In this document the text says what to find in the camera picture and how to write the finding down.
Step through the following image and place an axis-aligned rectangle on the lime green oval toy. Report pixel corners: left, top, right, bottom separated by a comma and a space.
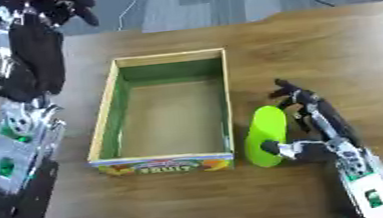
239, 103, 294, 170

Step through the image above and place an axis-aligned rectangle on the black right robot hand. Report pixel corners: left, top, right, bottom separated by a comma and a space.
253, 70, 365, 168

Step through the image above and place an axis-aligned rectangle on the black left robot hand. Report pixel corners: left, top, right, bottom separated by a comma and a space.
0, 0, 108, 106

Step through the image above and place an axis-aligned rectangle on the white cable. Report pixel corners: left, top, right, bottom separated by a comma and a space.
98, 0, 142, 33

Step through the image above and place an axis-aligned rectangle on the cardboard box with green inside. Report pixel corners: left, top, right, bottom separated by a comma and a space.
75, 46, 239, 184

